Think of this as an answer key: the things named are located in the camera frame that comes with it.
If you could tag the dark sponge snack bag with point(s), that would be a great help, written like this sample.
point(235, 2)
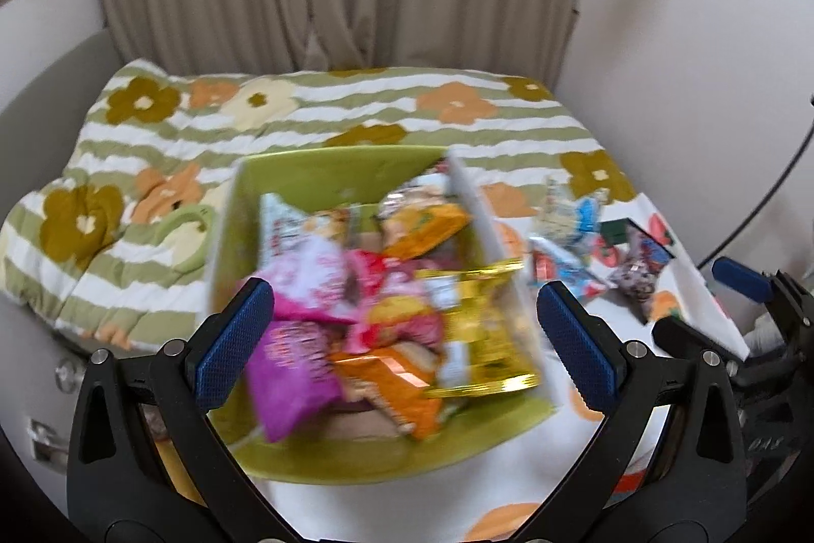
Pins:
point(636, 277)

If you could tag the floral striped quilt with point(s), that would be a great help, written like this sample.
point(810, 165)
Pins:
point(110, 246)

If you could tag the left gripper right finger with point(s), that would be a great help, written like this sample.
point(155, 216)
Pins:
point(695, 489)

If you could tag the gold foil snack bag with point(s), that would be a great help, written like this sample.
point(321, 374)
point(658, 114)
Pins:
point(480, 356)

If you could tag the orange cream snack bag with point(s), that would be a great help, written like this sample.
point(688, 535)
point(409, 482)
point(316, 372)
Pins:
point(395, 380)

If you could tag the black tripod pole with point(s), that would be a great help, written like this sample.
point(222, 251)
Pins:
point(744, 172)

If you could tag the pink marshmallow bag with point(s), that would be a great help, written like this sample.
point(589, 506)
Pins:
point(309, 283)

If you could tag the green cardboard box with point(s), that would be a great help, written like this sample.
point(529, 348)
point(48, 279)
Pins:
point(354, 443)

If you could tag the pale green snack bag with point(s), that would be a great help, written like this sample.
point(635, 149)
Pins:
point(572, 223)

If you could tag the grey headboard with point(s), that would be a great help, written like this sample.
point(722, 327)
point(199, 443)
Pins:
point(41, 125)

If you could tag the grey speckled snack bag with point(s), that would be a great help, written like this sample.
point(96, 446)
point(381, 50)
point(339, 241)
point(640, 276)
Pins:
point(282, 227)

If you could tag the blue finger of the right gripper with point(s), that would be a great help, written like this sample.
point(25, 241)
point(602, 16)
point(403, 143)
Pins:
point(742, 279)

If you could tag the red blue snack bag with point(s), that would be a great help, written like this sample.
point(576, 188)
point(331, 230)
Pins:
point(549, 262)

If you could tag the brown white snack bag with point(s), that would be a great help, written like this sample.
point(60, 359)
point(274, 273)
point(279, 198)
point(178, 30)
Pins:
point(426, 190)

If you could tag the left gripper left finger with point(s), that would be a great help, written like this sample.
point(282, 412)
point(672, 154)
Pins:
point(145, 462)

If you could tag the yellow snack bag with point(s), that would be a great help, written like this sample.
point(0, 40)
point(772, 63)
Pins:
point(414, 230)

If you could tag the purple snack bag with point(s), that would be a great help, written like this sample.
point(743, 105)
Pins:
point(290, 378)

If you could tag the pink peach snack bag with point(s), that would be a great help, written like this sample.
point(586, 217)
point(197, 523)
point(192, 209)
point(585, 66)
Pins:
point(393, 303)

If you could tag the white persimmon print cloth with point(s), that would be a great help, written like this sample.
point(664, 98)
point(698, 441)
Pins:
point(445, 504)

